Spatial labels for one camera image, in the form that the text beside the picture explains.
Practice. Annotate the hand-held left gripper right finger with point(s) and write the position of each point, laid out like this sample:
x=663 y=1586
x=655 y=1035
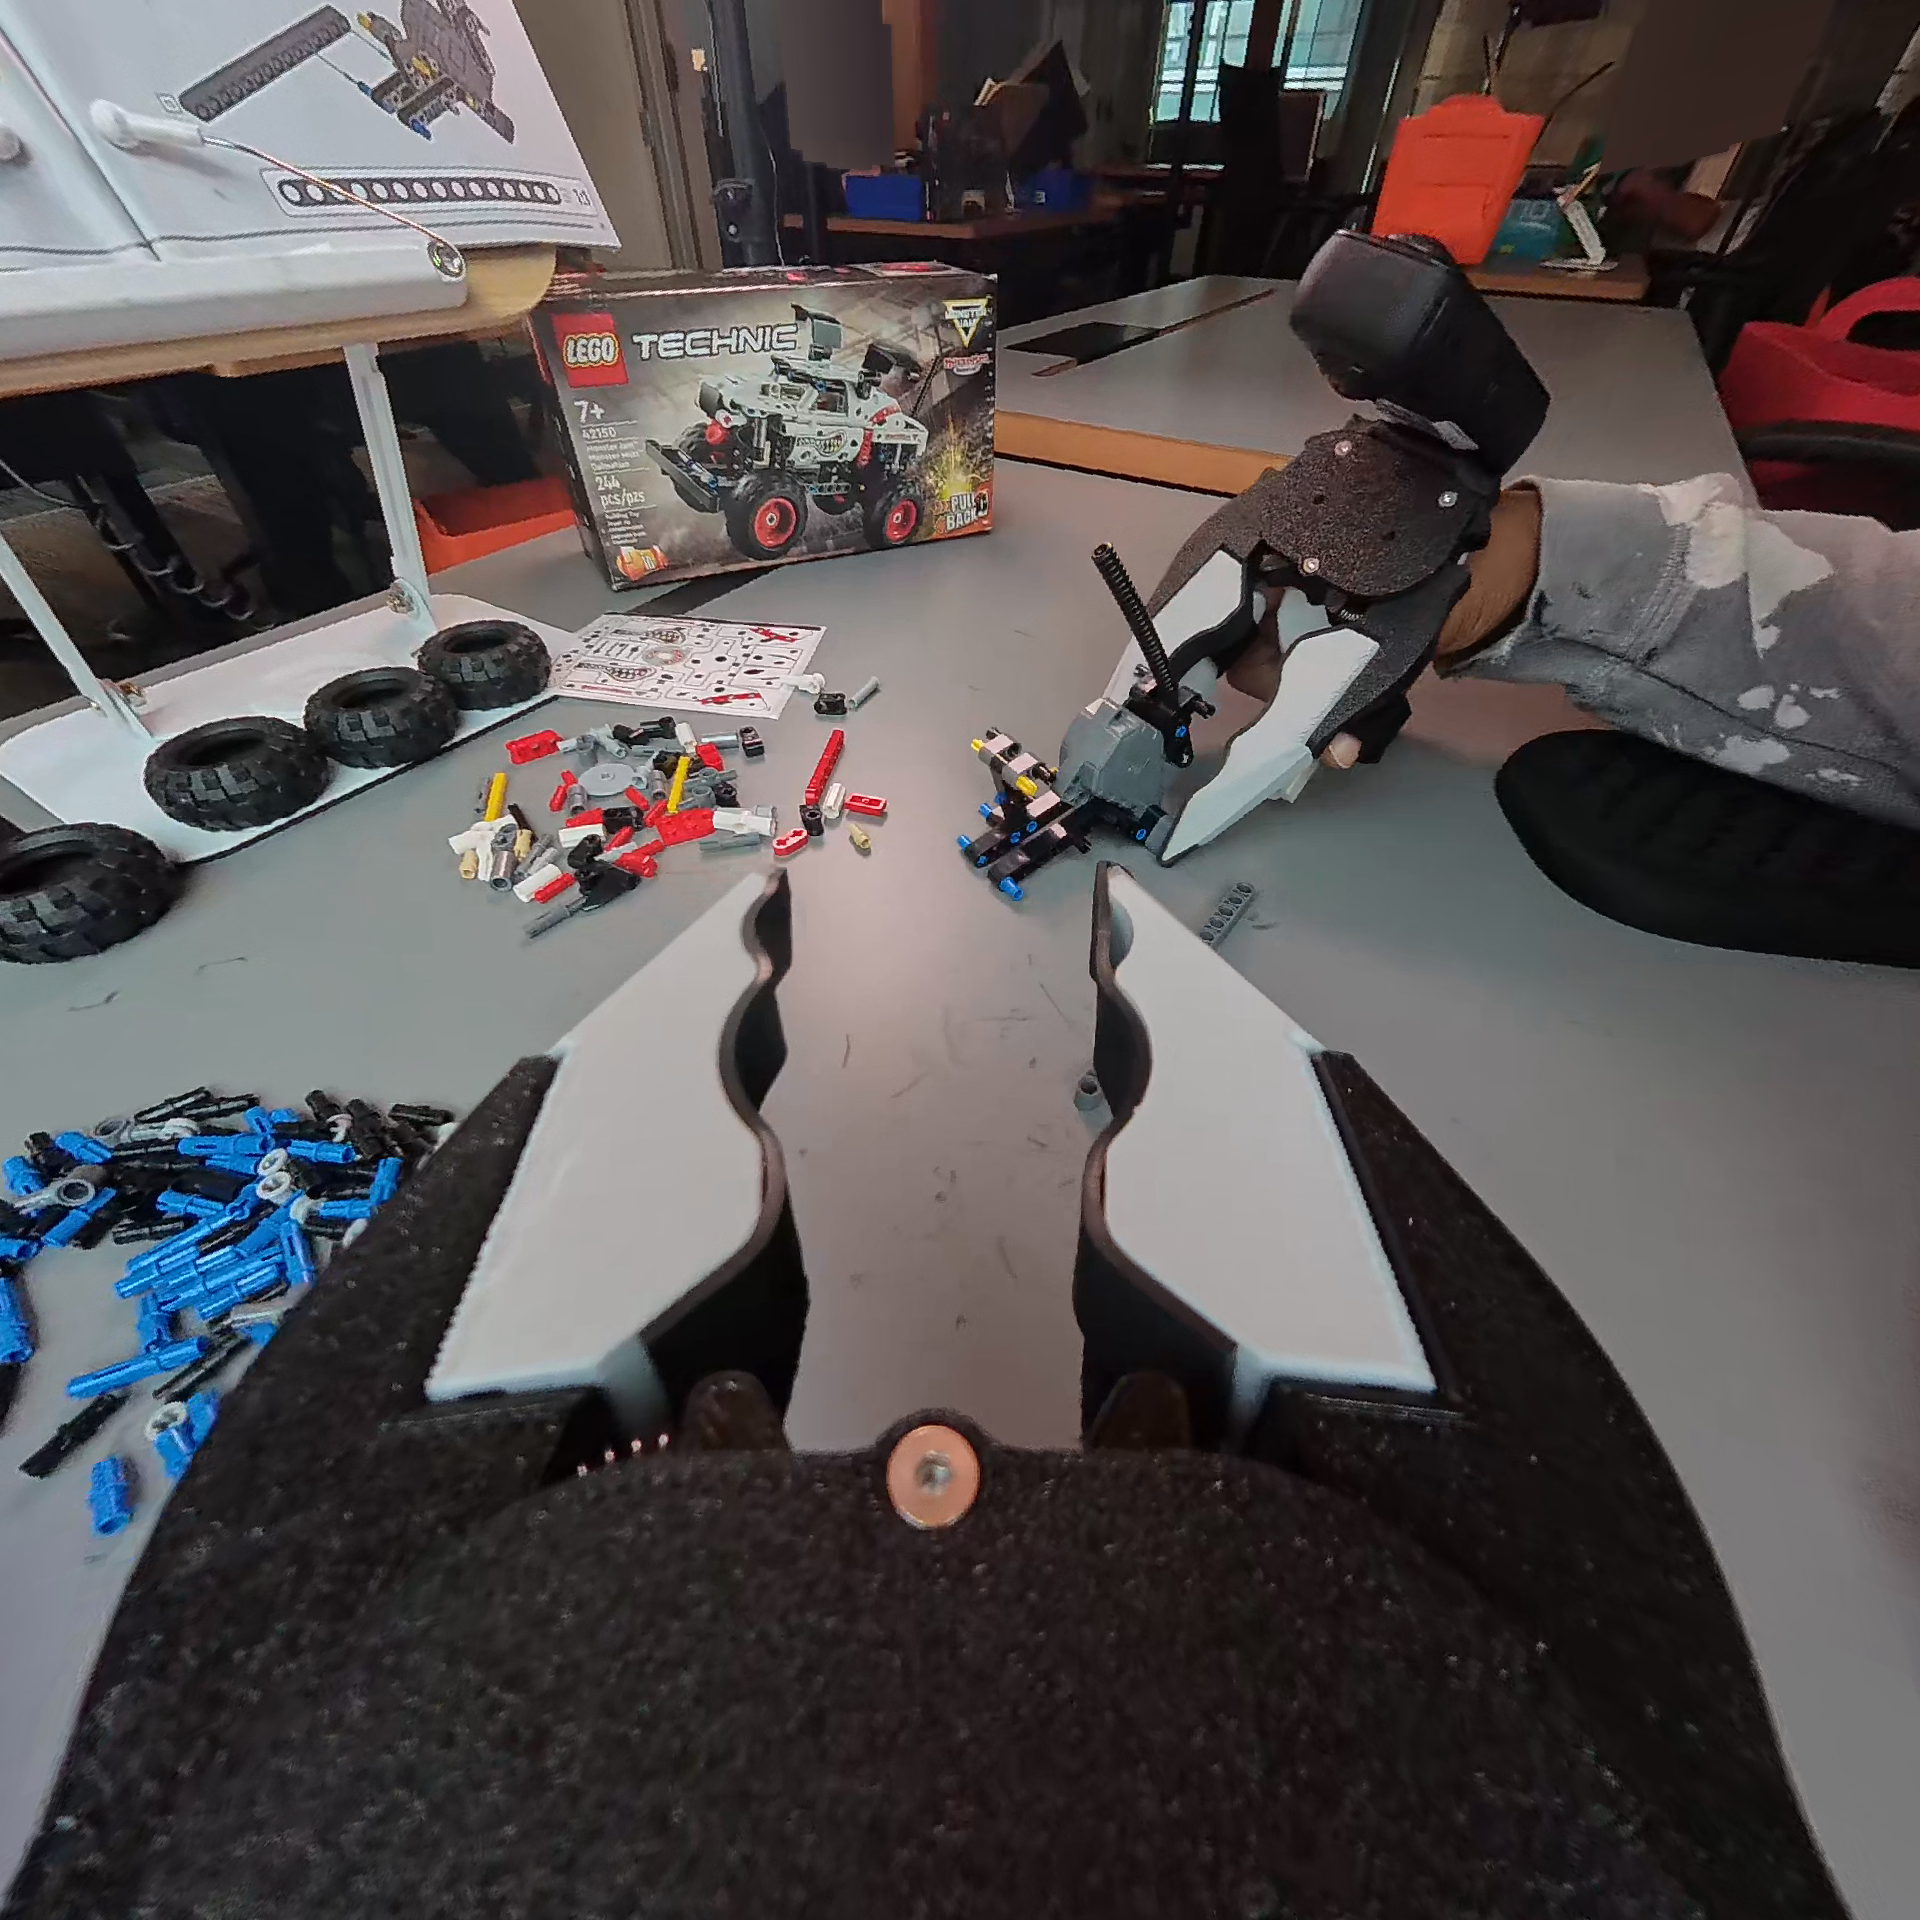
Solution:
x=1245 y=1171

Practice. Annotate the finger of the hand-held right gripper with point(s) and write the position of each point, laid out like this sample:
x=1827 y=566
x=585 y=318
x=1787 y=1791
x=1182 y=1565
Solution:
x=1208 y=615
x=1276 y=734

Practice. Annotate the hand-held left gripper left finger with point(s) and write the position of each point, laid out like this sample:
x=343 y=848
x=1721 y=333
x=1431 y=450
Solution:
x=615 y=1171

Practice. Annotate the long dark grey toy beam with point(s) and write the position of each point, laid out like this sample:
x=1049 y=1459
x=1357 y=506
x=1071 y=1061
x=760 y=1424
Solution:
x=1133 y=615

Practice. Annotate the partly built toy truck chassis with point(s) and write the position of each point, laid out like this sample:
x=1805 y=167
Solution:
x=1119 y=758

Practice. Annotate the person's right forearm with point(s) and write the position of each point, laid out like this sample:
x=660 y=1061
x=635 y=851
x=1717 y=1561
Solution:
x=1680 y=629

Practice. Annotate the person's right hand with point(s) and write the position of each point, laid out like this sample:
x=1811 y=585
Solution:
x=1500 y=570

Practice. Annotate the small grey toy connector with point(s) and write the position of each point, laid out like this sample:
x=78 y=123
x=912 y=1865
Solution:
x=1092 y=1094

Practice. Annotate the short grey toy beam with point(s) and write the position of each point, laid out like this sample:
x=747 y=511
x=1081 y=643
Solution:
x=1228 y=914

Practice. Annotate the grey wood-edged table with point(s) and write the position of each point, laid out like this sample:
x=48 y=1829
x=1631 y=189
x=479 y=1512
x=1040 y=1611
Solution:
x=1201 y=346

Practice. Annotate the orange crate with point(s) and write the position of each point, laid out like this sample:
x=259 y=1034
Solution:
x=1455 y=166

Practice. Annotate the pile of mixed toy parts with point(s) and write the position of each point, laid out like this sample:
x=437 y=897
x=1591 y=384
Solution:
x=646 y=809

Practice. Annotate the pile of blue black pins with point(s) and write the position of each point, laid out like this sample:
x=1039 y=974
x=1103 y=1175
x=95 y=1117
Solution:
x=224 y=1200

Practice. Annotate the black mesh cushion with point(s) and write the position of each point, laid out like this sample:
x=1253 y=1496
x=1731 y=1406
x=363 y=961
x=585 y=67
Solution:
x=1694 y=856

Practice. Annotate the blue storage bin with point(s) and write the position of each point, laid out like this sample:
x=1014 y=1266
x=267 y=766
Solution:
x=1069 y=189
x=888 y=194

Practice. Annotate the red bag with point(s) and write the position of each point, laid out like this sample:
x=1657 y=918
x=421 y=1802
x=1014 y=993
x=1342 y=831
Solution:
x=1830 y=389

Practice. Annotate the toy truck set box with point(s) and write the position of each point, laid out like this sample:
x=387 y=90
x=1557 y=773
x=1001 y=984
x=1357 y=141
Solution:
x=750 y=435

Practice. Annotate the black toy tire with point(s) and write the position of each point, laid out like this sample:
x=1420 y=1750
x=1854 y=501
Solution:
x=380 y=717
x=84 y=893
x=484 y=666
x=235 y=775

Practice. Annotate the sticker sheet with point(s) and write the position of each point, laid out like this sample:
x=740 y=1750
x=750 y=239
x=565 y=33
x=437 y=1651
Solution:
x=692 y=662

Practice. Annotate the orange plastic bin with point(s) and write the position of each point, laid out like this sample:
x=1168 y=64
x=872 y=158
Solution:
x=495 y=523

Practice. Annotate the white book stand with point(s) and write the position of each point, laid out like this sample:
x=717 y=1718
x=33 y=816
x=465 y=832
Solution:
x=379 y=450

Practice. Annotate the building instruction booklet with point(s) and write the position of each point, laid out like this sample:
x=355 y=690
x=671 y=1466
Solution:
x=89 y=210

